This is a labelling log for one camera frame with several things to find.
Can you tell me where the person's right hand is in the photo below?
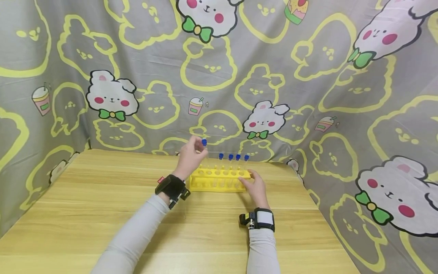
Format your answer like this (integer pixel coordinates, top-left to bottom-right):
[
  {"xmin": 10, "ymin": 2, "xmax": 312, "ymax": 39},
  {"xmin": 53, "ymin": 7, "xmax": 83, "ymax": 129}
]
[{"xmin": 238, "ymin": 169, "xmax": 271, "ymax": 210}]

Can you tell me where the person's left hand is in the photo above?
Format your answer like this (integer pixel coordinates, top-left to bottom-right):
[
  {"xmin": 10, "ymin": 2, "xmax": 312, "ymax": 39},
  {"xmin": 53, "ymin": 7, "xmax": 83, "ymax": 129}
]
[{"xmin": 172, "ymin": 135, "xmax": 209, "ymax": 182}]

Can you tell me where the yellow test tube rack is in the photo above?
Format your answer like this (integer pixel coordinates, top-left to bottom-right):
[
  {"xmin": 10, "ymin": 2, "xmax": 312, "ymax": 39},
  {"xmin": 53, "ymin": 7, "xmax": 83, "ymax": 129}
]
[{"xmin": 187, "ymin": 167, "xmax": 253, "ymax": 193}]

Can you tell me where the person's left forearm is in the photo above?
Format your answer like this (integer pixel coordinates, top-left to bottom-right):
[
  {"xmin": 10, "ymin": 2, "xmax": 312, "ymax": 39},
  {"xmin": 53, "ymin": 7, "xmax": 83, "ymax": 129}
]
[{"xmin": 90, "ymin": 193, "xmax": 171, "ymax": 274}]

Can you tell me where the person's right forearm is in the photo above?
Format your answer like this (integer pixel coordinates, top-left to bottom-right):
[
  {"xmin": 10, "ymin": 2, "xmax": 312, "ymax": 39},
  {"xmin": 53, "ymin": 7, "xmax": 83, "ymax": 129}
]
[{"xmin": 246, "ymin": 227, "xmax": 281, "ymax": 274}]

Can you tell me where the black wrist band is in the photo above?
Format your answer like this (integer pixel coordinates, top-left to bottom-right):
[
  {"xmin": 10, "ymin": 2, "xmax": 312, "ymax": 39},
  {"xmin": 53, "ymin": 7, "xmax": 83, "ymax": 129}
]
[
  {"xmin": 239, "ymin": 207, "xmax": 276, "ymax": 233},
  {"xmin": 154, "ymin": 174, "xmax": 191, "ymax": 210}
]

